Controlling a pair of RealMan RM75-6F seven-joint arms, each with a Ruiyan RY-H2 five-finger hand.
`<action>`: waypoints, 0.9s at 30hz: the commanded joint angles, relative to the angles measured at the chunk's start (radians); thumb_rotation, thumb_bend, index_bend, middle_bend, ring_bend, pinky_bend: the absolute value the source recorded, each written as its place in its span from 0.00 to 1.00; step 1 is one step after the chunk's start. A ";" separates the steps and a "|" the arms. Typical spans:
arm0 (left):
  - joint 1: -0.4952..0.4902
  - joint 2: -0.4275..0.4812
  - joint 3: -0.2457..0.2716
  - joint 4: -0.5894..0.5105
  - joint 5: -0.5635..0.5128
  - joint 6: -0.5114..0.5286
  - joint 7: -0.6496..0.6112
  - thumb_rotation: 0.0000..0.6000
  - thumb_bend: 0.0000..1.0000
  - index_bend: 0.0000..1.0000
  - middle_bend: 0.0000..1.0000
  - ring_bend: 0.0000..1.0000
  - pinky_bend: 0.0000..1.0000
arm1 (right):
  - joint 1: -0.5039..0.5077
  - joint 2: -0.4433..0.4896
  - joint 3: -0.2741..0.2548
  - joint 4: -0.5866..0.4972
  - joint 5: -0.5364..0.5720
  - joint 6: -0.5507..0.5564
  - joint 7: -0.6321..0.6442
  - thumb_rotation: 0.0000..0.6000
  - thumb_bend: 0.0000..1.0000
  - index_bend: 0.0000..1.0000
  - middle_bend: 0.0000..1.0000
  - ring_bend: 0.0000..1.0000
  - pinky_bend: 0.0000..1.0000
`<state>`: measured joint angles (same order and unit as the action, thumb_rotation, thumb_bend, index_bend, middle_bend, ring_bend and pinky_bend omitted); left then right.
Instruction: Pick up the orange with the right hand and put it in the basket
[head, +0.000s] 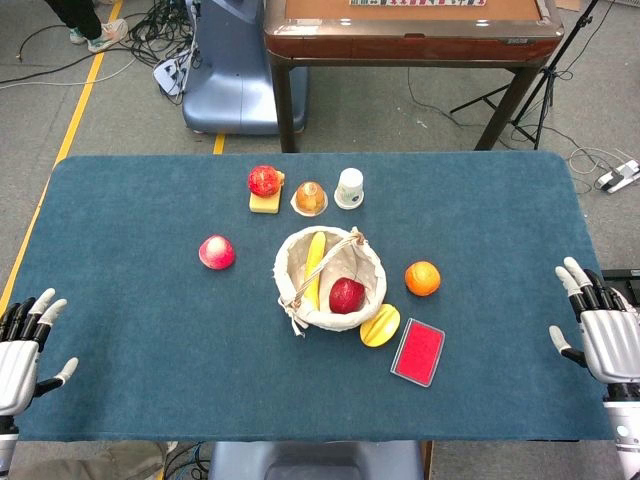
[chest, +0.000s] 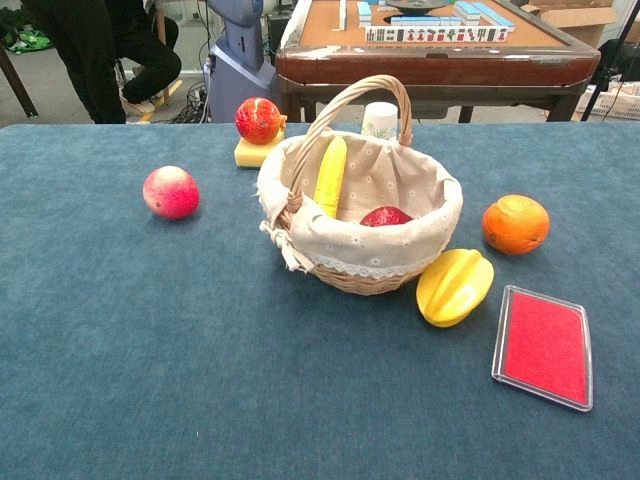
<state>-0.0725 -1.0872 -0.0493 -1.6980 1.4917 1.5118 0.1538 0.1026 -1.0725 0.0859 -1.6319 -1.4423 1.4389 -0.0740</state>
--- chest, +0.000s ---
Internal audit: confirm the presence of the orange fruit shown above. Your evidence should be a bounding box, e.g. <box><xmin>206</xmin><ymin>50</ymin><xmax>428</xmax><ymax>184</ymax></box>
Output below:
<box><xmin>481</xmin><ymin>194</ymin><xmax>551</xmax><ymax>256</ymax></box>

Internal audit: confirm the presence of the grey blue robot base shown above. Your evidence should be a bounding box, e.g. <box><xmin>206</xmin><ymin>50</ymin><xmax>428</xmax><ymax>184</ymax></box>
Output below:
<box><xmin>202</xmin><ymin>0</ymin><xmax>281</xmax><ymax>124</ymax></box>

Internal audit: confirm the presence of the wicker basket with cloth liner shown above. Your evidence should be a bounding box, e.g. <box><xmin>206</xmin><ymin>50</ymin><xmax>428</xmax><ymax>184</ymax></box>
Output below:
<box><xmin>256</xmin><ymin>74</ymin><xmax>465</xmax><ymax>296</ymax></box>

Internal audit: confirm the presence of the yellow banana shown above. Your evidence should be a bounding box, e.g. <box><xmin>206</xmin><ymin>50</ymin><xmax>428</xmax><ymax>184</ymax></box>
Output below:
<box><xmin>313</xmin><ymin>135</ymin><xmax>349</xmax><ymax>220</ymax></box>

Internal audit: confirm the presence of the dark red fruit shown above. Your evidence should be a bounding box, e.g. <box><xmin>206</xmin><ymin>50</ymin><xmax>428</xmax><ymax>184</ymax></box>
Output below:
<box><xmin>359</xmin><ymin>205</ymin><xmax>415</xmax><ymax>228</ymax></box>

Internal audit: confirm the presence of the yellow sponge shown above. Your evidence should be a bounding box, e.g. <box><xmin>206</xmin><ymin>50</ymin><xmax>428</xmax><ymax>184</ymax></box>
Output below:
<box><xmin>233</xmin><ymin>114</ymin><xmax>289</xmax><ymax>169</ymax></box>

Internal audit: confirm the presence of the red pomegranate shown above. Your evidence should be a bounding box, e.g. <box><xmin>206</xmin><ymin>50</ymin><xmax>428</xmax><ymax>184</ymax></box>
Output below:
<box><xmin>235</xmin><ymin>96</ymin><xmax>283</xmax><ymax>146</ymax></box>

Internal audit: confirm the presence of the white paper cup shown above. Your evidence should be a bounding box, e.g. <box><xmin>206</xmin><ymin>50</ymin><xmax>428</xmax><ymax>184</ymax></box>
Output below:
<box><xmin>360</xmin><ymin>101</ymin><xmax>399</xmax><ymax>141</ymax></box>

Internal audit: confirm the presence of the yellow starfruit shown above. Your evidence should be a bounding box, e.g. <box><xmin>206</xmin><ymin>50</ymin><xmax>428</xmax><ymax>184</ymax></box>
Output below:
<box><xmin>415</xmin><ymin>248</ymin><xmax>496</xmax><ymax>329</ymax></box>

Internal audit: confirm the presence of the pink red peach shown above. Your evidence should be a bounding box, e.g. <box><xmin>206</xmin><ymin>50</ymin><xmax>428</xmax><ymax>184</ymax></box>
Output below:
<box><xmin>142</xmin><ymin>165</ymin><xmax>201</xmax><ymax>221</ymax></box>

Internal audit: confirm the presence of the blue table cloth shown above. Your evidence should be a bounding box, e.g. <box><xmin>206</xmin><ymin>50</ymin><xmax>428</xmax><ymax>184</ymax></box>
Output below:
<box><xmin>0</xmin><ymin>122</ymin><xmax>640</xmax><ymax>480</ymax></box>

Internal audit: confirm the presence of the brown mahjong table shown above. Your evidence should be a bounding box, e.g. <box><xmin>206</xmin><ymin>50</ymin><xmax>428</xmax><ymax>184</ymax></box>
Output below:
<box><xmin>274</xmin><ymin>0</ymin><xmax>602</xmax><ymax>124</ymax></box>

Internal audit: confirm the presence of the row of mahjong tiles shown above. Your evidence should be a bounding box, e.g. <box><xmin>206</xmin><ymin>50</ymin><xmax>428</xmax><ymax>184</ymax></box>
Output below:
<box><xmin>364</xmin><ymin>25</ymin><xmax>510</xmax><ymax>44</ymax></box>

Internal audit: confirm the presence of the red ink pad clear case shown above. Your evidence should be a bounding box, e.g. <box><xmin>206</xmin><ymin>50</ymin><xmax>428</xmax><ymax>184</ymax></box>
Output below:
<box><xmin>491</xmin><ymin>284</ymin><xmax>595</xmax><ymax>413</ymax></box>

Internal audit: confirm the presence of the person in black trousers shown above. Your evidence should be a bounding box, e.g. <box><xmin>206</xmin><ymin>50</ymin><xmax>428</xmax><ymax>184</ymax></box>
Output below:
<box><xmin>20</xmin><ymin>0</ymin><xmax>183</xmax><ymax>125</ymax></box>

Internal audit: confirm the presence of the white plastic crate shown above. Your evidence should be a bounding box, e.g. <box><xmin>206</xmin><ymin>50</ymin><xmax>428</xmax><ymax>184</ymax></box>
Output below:
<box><xmin>574</xmin><ymin>82</ymin><xmax>640</xmax><ymax>122</ymax></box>

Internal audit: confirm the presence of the black tripod leg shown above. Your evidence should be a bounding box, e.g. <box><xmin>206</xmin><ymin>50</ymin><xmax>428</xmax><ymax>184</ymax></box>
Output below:
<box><xmin>580</xmin><ymin>0</ymin><xmax>640</xmax><ymax>122</ymax></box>

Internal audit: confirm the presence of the cardboard box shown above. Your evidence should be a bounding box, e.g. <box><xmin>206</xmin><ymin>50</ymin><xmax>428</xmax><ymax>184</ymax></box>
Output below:
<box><xmin>519</xmin><ymin>0</ymin><xmax>619</xmax><ymax>49</ymax></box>

